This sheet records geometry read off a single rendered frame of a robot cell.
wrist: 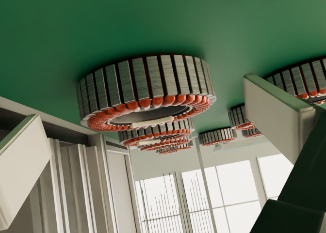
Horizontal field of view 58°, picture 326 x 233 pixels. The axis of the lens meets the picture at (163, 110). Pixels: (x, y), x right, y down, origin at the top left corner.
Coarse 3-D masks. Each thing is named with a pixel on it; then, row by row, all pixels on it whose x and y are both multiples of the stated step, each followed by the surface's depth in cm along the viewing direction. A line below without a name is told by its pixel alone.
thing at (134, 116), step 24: (96, 72) 20; (120, 72) 19; (144, 72) 19; (168, 72) 20; (192, 72) 21; (96, 96) 20; (120, 96) 19; (144, 96) 19; (168, 96) 20; (192, 96) 21; (96, 120) 21; (120, 120) 26; (144, 120) 28; (168, 120) 27
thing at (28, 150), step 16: (16, 128) 16; (32, 128) 17; (0, 144) 14; (16, 144) 15; (32, 144) 16; (48, 144) 19; (0, 160) 13; (16, 160) 14; (32, 160) 16; (48, 160) 18; (0, 176) 13; (16, 176) 14; (32, 176) 16; (0, 192) 13; (16, 192) 14; (0, 208) 12; (16, 208) 14; (0, 224) 13
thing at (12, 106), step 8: (0, 96) 24; (0, 104) 26; (8, 104) 26; (16, 104) 27; (16, 112) 29; (24, 112) 30; (32, 112) 30; (40, 112) 31; (48, 120) 35; (56, 120) 36; (64, 120) 37; (72, 128) 43; (80, 128) 44
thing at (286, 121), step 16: (256, 80) 17; (256, 96) 17; (272, 96) 14; (288, 96) 14; (256, 112) 17; (272, 112) 15; (288, 112) 13; (304, 112) 12; (272, 128) 15; (288, 128) 13; (304, 128) 12; (288, 144) 13
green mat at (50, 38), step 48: (0, 0) 12; (48, 0) 13; (96, 0) 13; (144, 0) 14; (192, 0) 15; (240, 0) 16; (288, 0) 17; (0, 48) 16; (48, 48) 17; (96, 48) 18; (144, 48) 19; (192, 48) 21; (240, 48) 23; (288, 48) 25; (48, 96) 26; (240, 96) 42
